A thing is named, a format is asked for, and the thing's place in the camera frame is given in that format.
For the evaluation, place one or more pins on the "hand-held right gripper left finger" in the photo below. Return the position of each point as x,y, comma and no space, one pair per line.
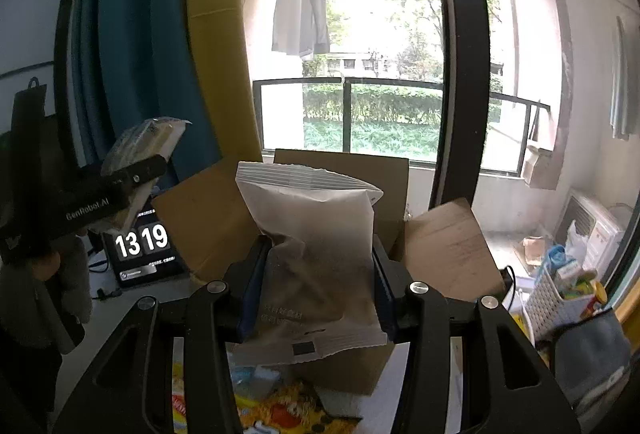
250,294

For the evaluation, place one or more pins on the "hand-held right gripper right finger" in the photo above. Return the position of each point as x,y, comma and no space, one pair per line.
386,294

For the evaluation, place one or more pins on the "black balcony railing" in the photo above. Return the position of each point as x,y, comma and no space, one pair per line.
345,83

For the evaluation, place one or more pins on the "black tablet clock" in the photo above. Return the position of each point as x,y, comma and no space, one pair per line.
140,239

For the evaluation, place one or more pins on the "brown paper bag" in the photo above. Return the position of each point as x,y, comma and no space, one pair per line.
540,166

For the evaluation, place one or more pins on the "grey cloth pouch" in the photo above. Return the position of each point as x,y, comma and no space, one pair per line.
595,354

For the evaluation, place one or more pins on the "black window frame post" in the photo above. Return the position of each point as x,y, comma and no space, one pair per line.
460,63

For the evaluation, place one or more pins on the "yellow curtain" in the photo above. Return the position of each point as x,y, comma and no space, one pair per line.
220,38

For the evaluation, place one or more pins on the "grey snack packet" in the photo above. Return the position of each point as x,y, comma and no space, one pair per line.
310,239

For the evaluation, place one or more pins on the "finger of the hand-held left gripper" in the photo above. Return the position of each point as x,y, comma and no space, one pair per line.
145,171

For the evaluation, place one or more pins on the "hanging light blue towel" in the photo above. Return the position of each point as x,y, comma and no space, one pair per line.
622,88

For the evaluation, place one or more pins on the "white plastic basket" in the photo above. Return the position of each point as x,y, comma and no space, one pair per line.
550,304

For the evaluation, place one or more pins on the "white outdoor air conditioner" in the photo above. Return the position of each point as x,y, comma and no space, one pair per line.
595,229

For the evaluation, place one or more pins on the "clear cracker packet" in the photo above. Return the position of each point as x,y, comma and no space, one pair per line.
145,136

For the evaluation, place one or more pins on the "person's left hand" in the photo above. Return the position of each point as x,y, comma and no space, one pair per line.
45,266

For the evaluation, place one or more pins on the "white plastic bag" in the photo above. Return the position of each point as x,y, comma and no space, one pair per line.
576,241

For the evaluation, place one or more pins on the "clear blue snack packet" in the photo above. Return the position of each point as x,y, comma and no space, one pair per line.
255,381

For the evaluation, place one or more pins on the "cardboard box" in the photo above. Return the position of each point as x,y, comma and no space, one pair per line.
450,249

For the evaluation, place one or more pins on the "orange yellow snack packet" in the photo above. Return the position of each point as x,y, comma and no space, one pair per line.
290,409

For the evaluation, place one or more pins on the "teal curtain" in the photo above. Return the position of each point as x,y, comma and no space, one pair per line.
140,38

